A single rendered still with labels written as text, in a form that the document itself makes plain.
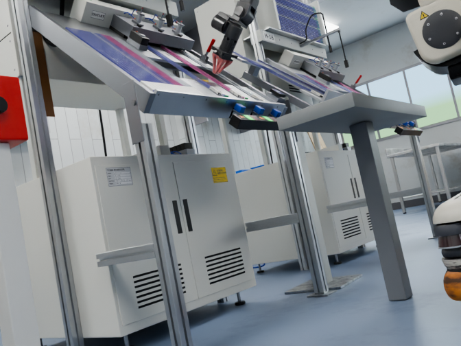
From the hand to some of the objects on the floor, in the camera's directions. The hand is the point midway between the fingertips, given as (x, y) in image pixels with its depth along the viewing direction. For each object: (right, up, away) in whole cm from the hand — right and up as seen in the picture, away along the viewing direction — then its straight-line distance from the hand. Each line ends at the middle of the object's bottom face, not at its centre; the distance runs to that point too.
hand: (216, 71), depth 198 cm
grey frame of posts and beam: (-2, -94, -25) cm, 97 cm away
